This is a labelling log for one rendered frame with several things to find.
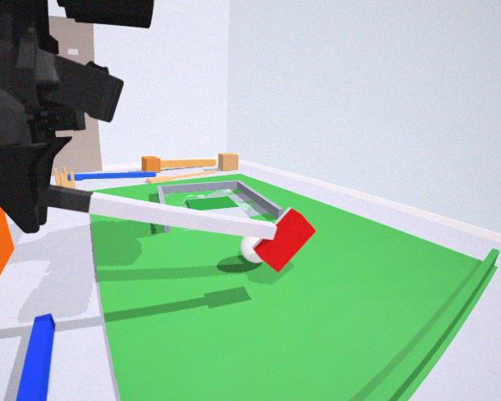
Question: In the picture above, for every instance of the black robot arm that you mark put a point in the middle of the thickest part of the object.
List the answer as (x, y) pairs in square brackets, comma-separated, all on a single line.
[(85, 87)]

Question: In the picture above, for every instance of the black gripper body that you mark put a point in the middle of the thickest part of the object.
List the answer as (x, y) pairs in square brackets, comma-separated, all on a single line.
[(21, 125)]

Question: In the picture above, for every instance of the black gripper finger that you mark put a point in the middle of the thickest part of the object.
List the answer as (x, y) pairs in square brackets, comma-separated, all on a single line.
[(44, 169), (18, 184)]

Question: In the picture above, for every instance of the white golf ball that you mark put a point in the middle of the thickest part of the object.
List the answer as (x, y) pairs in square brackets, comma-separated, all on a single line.
[(246, 249)]

